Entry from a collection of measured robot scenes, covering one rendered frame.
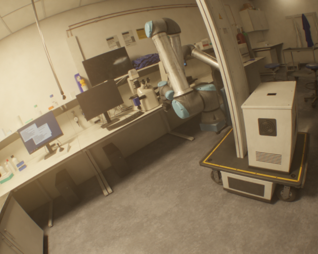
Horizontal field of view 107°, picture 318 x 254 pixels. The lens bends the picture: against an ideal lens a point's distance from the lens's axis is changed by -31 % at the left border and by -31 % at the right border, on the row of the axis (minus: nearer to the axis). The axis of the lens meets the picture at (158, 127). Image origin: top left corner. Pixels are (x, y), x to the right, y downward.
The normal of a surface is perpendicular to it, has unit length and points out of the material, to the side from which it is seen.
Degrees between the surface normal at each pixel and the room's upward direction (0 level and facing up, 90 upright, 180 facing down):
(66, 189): 90
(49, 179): 90
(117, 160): 90
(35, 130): 86
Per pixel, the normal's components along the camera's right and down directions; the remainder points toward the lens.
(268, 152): -0.69, 0.47
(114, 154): 0.50, 0.15
